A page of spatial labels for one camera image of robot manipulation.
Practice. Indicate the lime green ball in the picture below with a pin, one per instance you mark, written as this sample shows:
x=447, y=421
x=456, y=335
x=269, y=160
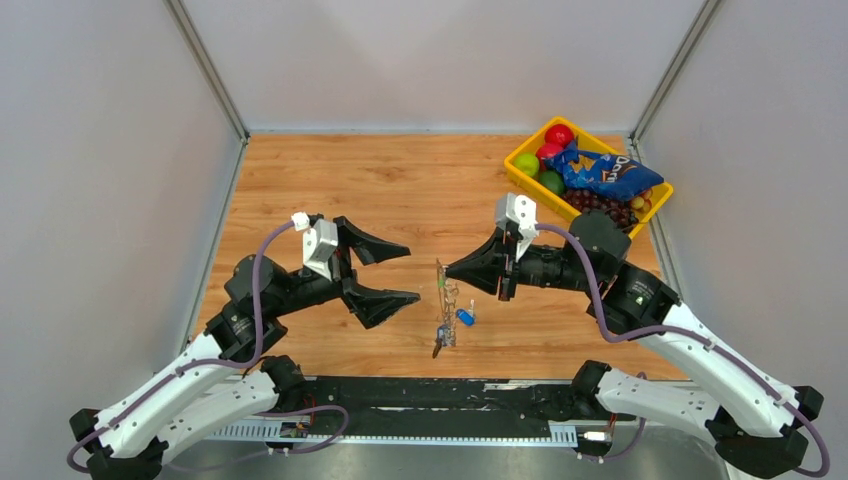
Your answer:
x=528, y=164

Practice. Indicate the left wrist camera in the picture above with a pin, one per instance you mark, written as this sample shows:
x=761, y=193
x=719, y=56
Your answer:
x=319, y=242

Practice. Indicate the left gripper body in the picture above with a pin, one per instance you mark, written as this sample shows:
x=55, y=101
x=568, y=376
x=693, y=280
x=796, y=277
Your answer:
x=341, y=265

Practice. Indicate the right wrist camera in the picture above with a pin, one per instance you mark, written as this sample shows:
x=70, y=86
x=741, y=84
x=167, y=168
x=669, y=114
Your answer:
x=520, y=211

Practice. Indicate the bunch of dark grapes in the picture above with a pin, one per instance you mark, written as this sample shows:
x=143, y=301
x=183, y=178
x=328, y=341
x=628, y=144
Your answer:
x=585, y=201

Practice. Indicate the dark green ball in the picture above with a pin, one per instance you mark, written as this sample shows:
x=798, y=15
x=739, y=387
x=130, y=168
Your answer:
x=552, y=181

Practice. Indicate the blue key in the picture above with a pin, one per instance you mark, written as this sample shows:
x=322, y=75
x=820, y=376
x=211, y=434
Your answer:
x=467, y=315

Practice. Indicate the small yellow red fruits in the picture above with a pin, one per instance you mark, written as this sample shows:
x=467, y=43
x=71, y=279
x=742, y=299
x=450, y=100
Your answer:
x=642, y=202

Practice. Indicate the silver keyring holder with rings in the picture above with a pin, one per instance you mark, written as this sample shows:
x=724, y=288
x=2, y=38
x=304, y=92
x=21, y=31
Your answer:
x=447, y=295

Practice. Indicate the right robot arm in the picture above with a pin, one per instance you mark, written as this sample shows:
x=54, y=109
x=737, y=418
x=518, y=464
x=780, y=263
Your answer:
x=755, y=423

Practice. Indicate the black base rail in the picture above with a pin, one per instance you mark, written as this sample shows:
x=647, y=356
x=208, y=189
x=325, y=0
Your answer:
x=398, y=397

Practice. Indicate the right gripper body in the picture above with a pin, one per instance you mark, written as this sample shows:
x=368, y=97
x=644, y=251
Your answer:
x=509, y=275

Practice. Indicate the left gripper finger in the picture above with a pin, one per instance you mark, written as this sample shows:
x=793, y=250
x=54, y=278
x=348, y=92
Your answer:
x=368, y=248
x=373, y=307

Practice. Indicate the yellow plastic bin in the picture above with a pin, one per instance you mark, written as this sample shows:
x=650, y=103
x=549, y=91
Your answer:
x=655, y=199

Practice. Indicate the red ball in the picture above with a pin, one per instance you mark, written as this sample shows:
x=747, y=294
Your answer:
x=559, y=134
x=547, y=151

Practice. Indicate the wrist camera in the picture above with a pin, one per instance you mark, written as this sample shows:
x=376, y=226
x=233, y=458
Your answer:
x=520, y=211
x=319, y=242

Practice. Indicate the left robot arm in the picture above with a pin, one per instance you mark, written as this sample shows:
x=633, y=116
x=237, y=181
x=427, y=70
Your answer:
x=226, y=373

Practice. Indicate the blue chips bag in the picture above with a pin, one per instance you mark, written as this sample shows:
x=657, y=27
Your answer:
x=610, y=175

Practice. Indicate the white slotted cable duct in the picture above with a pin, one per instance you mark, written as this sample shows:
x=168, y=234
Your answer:
x=485, y=429

